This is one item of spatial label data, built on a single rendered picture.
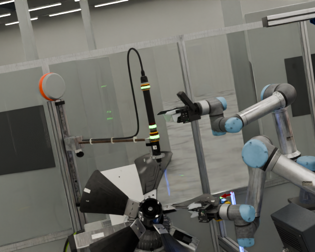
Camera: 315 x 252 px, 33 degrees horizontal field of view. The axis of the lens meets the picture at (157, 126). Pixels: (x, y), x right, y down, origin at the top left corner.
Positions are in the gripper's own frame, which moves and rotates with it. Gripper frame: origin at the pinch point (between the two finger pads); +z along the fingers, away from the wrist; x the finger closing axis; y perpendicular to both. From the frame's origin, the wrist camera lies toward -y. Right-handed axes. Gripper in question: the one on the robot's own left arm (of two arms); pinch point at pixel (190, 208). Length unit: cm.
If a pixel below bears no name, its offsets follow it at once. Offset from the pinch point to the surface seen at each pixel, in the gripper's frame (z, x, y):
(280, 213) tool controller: -57, -7, 15
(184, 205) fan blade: 3.7, -1.1, -0.3
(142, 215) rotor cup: 14.4, -4.8, 19.4
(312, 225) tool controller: -75, -8, 26
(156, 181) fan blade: 17.8, -14.3, 0.0
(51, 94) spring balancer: 80, -66, -1
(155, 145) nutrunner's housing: 10.2, -33.9, 2.1
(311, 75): -10, -31, -145
